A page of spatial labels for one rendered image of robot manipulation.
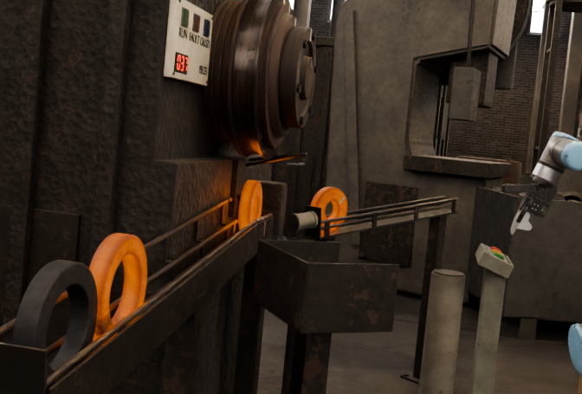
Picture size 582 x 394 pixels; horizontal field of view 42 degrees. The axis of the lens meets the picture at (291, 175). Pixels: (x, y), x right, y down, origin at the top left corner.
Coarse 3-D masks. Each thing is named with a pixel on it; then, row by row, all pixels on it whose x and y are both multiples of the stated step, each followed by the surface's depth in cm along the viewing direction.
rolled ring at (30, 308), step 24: (48, 264) 105; (72, 264) 106; (48, 288) 101; (72, 288) 111; (96, 288) 115; (24, 312) 99; (48, 312) 101; (72, 312) 114; (96, 312) 116; (24, 336) 98; (72, 336) 113
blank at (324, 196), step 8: (320, 192) 255; (328, 192) 256; (336, 192) 259; (312, 200) 255; (320, 200) 254; (328, 200) 257; (336, 200) 259; (344, 200) 262; (336, 208) 261; (344, 208) 262; (336, 216) 260
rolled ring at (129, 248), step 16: (112, 240) 122; (128, 240) 124; (96, 256) 119; (112, 256) 119; (128, 256) 128; (144, 256) 132; (96, 272) 117; (112, 272) 119; (128, 272) 131; (144, 272) 132; (128, 288) 132; (144, 288) 133; (128, 304) 131; (96, 320) 117; (112, 320) 128; (96, 336) 119
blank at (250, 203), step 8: (248, 184) 209; (256, 184) 210; (248, 192) 207; (256, 192) 212; (240, 200) 206; (248, 200) 206; (256, 200) 216; (240, 208) 206; (248, 208) 205; (256, 208) 216; (240, 216) 206; (248, 216) 206; (256, 216) 215; (240, 224) 207
